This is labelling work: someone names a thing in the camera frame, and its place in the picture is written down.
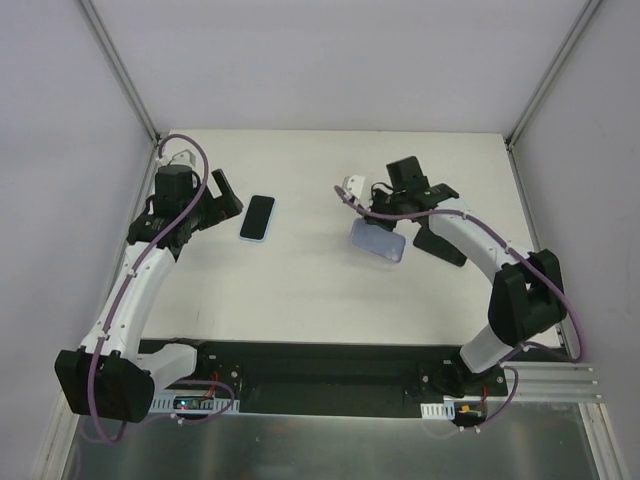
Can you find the right white cable duct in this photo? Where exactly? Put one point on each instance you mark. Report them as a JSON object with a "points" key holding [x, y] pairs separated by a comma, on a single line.
{"points": [[444, 411]]}

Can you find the lavender phone case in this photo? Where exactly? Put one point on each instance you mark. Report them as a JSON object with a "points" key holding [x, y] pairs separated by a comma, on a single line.
{"points": [[377, 241]]}

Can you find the right aluminium frame post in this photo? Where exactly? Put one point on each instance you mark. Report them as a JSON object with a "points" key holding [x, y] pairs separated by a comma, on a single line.
{"points": [[570, 41]]}

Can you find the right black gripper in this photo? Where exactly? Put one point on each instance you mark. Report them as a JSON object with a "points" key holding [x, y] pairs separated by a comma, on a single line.
{"points": [[382, 206]]}

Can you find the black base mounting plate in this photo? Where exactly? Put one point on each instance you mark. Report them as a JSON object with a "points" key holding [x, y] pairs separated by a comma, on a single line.
{"points": [[374, 381]]}

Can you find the light blue phone case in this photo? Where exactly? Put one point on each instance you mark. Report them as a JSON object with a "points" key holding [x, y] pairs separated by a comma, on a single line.
{"points": [[267, 227]]}

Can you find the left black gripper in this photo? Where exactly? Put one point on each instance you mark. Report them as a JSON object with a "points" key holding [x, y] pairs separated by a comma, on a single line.
{"points": [[213, 208]]}

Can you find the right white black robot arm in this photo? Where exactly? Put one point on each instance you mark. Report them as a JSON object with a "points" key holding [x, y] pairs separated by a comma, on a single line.
{"points": [[526, 287]]}

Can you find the left aluminium frame post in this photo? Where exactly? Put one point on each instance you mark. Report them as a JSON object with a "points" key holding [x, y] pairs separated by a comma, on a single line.
{"points": [[108, 48]]}

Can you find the aluminium frame post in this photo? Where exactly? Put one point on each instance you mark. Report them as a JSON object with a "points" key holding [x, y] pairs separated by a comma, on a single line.
{"points": [[570, 41], [108, 48]]}

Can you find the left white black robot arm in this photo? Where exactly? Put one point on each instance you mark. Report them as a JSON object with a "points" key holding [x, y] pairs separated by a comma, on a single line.
{"points": [[106, 375]]}

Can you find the white cable duct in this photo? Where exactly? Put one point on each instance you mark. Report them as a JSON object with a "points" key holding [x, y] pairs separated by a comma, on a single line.
{"points": [[444, 411], [169, 403]]}

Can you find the front aluminium rail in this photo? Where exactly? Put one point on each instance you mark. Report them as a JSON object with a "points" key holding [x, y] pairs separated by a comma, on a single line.
{"points": [[554, 382]]}

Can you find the left white cable duct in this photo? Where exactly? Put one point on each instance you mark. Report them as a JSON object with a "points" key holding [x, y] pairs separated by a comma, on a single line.
{"points": [[169, 403]]}

